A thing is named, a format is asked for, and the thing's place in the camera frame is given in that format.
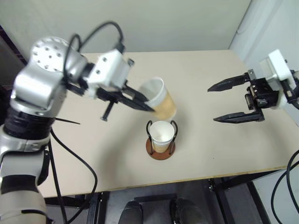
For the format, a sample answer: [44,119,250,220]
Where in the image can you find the black metal table frame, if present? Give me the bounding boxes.
[44,169,287,224]

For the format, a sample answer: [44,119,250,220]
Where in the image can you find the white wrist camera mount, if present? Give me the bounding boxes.
[258,49,299,110]
[86,49,131,99]

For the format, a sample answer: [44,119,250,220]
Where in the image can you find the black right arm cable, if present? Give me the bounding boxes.
[272,79,299,224]

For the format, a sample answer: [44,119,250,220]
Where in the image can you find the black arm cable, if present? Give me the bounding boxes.
[272,79,299,224]
[48,21,127,199]

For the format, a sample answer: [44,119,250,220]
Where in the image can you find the thin straight black cable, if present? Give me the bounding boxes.
[47,140,69,224]

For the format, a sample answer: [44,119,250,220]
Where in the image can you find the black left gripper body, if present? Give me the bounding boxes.
[97,80,132,122]

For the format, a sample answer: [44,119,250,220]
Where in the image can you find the white and tan paper cup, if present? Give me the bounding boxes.
[149,120,175,154]
[139,78,178,121]

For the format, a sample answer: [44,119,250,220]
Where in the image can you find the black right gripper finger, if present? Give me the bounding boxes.
[207,72,254,93]
[213,111,265,124]

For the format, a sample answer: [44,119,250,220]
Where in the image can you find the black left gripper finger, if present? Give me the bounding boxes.
[117,95,157,113]
[124,84,150,103]

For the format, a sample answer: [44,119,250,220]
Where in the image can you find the dark rounded shape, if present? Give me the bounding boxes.
[118,200,143,224]
[170,197,206,224]

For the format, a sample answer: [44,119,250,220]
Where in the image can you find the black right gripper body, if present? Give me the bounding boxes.
[244,77,280,121]

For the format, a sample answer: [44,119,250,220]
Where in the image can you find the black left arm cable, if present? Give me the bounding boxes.
[48,21,127,199]

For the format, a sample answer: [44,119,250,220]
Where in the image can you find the black wire cup holder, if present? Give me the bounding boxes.
[145,119,178,161]

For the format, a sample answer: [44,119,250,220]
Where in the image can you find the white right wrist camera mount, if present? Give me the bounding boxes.
[258,49,299,110]

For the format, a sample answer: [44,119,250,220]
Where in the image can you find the black cable tie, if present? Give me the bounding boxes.
[55,117,81,126]

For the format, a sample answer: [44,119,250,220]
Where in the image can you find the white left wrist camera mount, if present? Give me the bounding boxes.
[86,49,131,99]

